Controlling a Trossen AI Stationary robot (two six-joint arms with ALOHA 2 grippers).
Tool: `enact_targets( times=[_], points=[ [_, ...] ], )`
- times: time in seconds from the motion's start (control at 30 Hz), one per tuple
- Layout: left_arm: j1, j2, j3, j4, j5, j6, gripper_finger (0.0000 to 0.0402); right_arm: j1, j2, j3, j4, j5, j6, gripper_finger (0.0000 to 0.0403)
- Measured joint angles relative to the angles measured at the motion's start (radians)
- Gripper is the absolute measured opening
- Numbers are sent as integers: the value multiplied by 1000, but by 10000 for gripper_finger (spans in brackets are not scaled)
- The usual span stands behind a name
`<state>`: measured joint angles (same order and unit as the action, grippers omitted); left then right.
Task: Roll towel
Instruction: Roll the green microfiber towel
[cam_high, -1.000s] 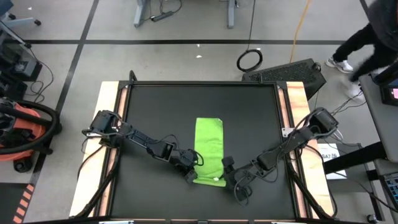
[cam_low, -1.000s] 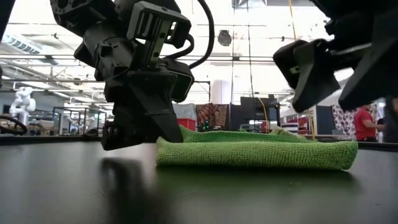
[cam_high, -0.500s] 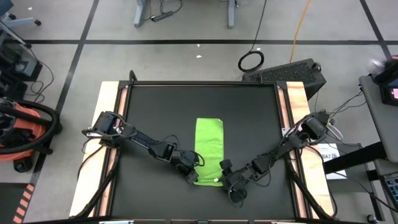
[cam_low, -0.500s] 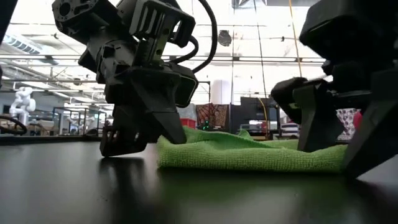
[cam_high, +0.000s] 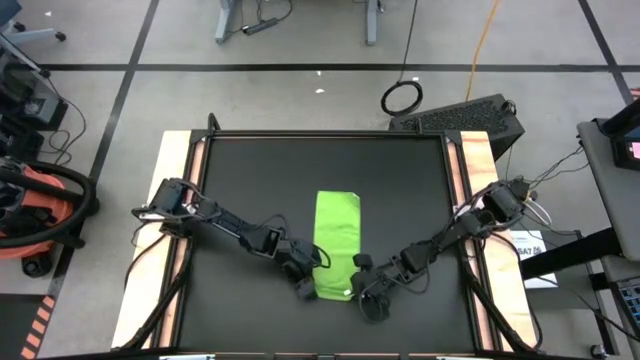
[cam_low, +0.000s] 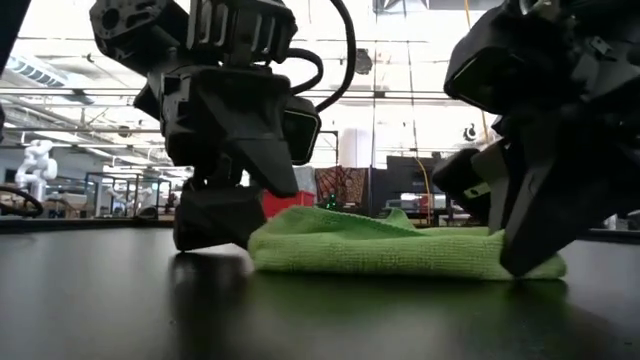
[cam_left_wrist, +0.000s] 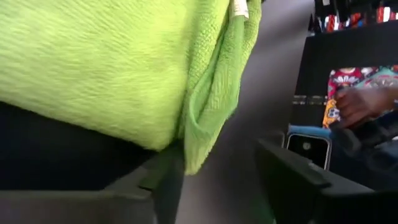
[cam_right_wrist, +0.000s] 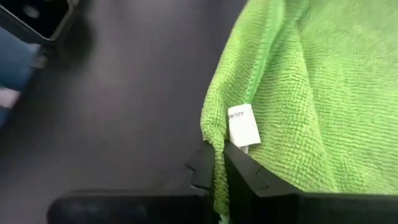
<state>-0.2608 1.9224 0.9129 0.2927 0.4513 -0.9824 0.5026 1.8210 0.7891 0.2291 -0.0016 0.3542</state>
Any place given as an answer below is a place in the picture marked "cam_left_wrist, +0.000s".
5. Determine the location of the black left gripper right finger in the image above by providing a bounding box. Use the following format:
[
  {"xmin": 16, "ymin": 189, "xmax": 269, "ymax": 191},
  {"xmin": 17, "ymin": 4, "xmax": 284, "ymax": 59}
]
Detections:
[{"xmin": 255, "ymin": 139, "xmax": 398, "ymax": 224}]

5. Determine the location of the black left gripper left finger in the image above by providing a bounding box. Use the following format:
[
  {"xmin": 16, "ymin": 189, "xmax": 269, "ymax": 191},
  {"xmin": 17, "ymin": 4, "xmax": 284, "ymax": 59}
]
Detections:
[{"xmin": 0, "ymin": 144, "xmax": 185, "ymax": 224}]

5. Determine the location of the green microfibre towel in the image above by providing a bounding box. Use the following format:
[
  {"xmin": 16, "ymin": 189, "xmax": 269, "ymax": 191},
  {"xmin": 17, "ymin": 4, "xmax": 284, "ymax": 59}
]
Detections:
[{"xmin": 0, "ymin": 0, "xmax": 262, "ymax": 175}]

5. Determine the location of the smartphone with blue case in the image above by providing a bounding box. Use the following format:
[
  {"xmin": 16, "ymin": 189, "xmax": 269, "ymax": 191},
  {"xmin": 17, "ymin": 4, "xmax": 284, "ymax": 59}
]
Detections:
[{"xmin": 285, "ymin": 133, "xmax": 333, "ymax": 171}]

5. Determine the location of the person's hand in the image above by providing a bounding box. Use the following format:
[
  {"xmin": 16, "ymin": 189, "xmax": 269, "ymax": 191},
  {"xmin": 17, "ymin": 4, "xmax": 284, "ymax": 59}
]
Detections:
[{"xmin": 333, "ymin": 86, "xmax": 398, "ymax": 129}]

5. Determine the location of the colourful snack packet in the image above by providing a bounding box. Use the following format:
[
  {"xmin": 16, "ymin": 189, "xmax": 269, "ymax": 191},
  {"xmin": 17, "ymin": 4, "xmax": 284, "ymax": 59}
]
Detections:
[{"xmin": 322, "ymin": 65, "xmax": 398, "ymax": 129}]

